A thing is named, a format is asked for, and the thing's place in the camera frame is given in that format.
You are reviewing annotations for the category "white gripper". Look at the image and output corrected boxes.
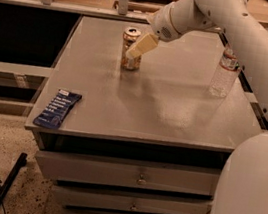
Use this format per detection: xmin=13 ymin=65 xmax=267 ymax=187
xmin=125 ymin=3 xmax=181 ymax=59

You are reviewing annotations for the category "orange soda can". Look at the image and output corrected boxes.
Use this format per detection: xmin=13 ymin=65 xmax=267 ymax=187
xmin=120 ymin=26 xmax=142 ymax=71

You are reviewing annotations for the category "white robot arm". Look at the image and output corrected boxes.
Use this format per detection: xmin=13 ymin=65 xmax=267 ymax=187
xmin=127 ymin=0 xmax=268 ymax=214

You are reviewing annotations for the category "blue rxbar blueberry wrapper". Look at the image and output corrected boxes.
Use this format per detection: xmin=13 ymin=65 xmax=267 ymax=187
xmin=33 ymin=89 xmax=82 ymax=130

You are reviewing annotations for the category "clear plastic water bottle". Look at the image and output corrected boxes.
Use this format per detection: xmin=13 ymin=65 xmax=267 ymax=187
xmin=208 ymin=44 xmax=240 ymax=98

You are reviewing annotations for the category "grey drawer cabinet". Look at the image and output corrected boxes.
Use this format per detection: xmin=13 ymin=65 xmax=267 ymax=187
xmin=27 ymin=16 xmax=261 ymax=214

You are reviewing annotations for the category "top grey drawer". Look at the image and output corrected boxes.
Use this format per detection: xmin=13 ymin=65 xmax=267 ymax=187
xmin=35 ymin=151 xmax=220 ymax=196

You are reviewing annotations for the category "middle grey drawer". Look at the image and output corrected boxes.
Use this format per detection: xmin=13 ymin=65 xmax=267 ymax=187
xmin=52 ymin=186 xmax=211 ymax=214

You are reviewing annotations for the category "black floor stand bar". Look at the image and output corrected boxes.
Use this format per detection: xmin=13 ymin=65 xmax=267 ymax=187
xmin=0 ymin=152 xmax=27 ymax=206

